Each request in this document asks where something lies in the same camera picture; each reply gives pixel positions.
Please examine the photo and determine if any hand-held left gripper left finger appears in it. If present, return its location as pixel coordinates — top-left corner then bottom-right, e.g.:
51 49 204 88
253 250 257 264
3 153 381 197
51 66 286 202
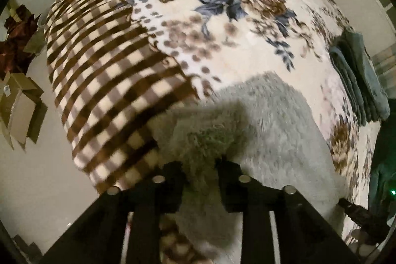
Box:
40 161 190 264

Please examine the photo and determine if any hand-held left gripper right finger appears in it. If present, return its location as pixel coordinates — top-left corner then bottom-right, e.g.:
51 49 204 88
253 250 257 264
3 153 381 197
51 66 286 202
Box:
215 159 360 264

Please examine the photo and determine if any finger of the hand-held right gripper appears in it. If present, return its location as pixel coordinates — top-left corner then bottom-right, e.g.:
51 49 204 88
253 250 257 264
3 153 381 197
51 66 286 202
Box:
338 198 388 237

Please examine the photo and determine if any grey fluffy towel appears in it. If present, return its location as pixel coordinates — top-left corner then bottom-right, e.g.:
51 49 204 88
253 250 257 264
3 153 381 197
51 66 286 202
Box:
151 72 345 264

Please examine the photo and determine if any stack of folded grey clothes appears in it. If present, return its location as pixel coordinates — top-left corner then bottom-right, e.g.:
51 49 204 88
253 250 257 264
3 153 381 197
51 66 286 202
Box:
328 30 391 126

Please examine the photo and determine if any floral checked blanket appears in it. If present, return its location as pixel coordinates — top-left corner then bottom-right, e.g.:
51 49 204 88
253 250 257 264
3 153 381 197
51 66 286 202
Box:
43 0 386 264

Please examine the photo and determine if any cardboard box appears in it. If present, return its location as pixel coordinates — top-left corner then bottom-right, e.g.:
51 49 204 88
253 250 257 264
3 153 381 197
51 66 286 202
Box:
0 72 49 151

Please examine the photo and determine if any dark red cloth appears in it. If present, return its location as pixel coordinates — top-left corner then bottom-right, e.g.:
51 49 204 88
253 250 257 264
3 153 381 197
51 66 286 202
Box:
0 4 44 80

